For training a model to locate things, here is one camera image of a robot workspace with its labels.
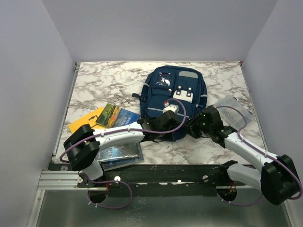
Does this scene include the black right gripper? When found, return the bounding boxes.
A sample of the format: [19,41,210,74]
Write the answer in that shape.
[180,112,213,139]

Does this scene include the Wuthering Heights dark book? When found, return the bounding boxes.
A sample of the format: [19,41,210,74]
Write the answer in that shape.
[96,143,141,162]

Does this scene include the navy blue student backpack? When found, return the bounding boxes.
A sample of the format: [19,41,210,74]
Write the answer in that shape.
[132,65,207,131]

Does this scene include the dark book underneath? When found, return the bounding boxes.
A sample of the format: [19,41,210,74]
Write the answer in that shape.
[101,150,144,171]

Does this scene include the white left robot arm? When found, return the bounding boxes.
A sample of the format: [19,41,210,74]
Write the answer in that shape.
[63,110,185,187]

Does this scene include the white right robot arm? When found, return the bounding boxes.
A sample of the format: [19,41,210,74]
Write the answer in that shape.
[185,106,303,205]

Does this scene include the clear plastic organizer box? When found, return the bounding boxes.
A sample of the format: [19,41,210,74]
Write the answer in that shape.
[213,95,255,130]

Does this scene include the Animal Farm blue book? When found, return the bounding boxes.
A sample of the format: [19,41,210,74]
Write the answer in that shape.
[96,104,140,128]

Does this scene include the yellow notebook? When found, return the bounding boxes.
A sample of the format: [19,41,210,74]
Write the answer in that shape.
[68,107,105,133]

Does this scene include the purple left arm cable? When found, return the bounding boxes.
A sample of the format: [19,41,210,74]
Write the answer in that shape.
[59,98,187,209]

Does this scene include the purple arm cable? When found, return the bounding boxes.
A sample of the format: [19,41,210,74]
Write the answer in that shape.
[215,105,303,207]
[59,98,187,209]

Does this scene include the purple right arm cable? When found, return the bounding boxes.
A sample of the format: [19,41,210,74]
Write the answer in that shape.
[215,105,303,207]

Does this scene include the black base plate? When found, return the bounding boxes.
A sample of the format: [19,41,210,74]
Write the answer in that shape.
[74,161,262,200]

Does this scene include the aluminium rail frame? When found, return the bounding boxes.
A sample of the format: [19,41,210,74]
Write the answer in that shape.
[29,61,292,227]

